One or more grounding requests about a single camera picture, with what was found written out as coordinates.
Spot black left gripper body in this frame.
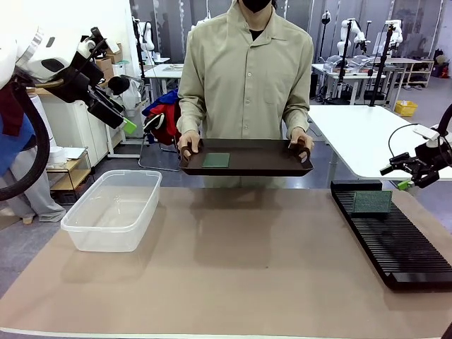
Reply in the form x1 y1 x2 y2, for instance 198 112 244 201
47 60 105 105

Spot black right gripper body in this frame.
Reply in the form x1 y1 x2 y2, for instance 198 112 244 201
412 142 443 174

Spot green perforated PCB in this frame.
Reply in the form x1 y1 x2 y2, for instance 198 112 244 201
352 190 393 215
201 152 231 168

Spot dark brown serving tray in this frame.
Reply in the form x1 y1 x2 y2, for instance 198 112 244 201
178 138 315 178

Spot person's left forearm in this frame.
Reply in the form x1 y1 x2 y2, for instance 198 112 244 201
281 93 312 133

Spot person's right forearm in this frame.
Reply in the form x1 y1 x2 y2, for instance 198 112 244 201
176 93 206 137

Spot person's right hand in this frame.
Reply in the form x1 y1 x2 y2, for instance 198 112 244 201
177 130 203 161

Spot person's left hand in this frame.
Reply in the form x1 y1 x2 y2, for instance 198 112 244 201
289 127 316 158

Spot white cabinet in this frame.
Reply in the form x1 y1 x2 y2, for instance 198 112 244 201
35 95 111 167

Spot cardboard box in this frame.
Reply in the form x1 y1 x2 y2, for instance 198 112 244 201
94 42 123 81

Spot large white table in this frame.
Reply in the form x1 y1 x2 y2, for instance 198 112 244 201
307 103 452 183

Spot white paper roll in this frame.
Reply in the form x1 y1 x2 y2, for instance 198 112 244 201
30 95 57 148

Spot red and blue clothes pile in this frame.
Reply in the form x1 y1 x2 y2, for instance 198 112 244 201
141 88 182 145

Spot yellow plastic crate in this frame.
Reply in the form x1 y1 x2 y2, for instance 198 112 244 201
393 100 420 118

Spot white background table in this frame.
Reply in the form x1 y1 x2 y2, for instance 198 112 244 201
311 61 379 105
143 62 185 107

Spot small wooden shelf stand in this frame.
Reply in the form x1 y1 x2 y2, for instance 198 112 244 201
44 145 93 206

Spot dark red cloth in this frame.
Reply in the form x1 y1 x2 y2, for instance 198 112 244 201
0 83 26 137

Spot black slotted PCB rack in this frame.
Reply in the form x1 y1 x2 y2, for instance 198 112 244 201
330 179 452 292

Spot blue garment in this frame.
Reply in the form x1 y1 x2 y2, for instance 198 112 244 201
0 112 38 177

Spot wooden background desk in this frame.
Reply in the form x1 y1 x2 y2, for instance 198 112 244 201
386 57 436 90

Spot black pole stand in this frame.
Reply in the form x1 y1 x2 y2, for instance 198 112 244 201
368 23 397 107

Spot clear plastic storage box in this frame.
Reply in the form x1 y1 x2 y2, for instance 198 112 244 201
60 169 164 253

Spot grey trousers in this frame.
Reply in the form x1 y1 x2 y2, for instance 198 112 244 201
7 165 67 225

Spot person in beige shirt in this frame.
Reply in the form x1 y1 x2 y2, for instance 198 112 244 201
176 0 316 189

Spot black light stand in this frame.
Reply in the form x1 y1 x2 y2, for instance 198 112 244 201
320 9 332 65

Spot black face mask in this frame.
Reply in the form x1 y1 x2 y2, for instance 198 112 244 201
241 0 271 12

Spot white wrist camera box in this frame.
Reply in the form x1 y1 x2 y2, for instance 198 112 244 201
412 124 441 140
101 34 121 54

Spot metal chair frame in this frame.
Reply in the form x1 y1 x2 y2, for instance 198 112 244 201
138 136 182 173

